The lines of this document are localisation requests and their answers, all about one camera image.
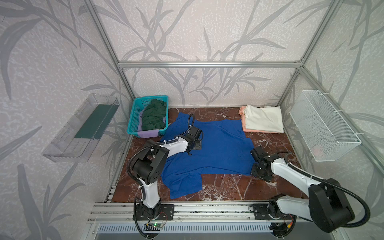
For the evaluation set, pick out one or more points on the white wire mesh basket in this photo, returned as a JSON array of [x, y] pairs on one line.
[[326, 133]]

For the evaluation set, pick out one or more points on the clear plastic wall tray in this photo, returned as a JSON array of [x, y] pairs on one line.
[[79, 137]]

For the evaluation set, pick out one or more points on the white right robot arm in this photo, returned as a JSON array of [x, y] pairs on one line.
[[326, 205]]

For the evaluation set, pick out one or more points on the purple t shirt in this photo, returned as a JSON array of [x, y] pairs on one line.
[[146, 134]]

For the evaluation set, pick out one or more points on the horizontal aluminium frame bar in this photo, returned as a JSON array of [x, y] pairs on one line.
[[209, 64]]

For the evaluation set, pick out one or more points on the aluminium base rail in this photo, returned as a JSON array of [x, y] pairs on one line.
[[189, 212]]

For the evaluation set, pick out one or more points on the green circuit board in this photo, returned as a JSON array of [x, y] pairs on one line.
[[154, 226]]

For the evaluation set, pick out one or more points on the dark green t shirt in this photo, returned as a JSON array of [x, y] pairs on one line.
[[153, 117]]

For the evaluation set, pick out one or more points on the cream folded t shirt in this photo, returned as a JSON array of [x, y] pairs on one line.
[[264, 118]]

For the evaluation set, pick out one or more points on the blue t shirt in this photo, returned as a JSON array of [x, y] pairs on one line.
[[225, 150]]

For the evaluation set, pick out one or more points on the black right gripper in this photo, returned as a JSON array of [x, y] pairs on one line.
[[257, 154]]

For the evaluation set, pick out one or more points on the teal plastic laundry basket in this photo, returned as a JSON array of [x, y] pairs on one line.
[[139, 104]]

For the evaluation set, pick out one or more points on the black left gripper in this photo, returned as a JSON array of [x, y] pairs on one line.
[[197, 139]]

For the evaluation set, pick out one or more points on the pink folded t shirt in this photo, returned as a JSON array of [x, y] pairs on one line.
[[243, 123]]

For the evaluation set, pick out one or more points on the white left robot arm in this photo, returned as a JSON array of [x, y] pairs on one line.
[[146, 166]]

